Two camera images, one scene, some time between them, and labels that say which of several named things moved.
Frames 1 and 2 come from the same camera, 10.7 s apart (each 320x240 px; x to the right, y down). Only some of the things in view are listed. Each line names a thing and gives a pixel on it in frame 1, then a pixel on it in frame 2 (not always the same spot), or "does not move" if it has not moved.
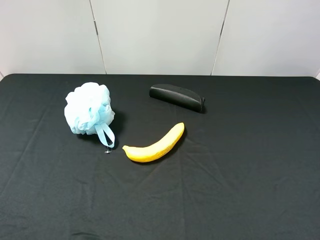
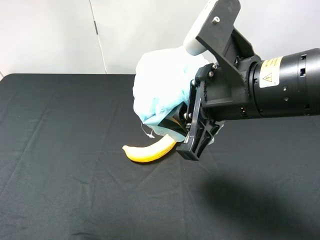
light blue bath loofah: [88, 110] to [163, 81]
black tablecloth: [247, 168] does not move
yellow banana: [158, 150] does not move
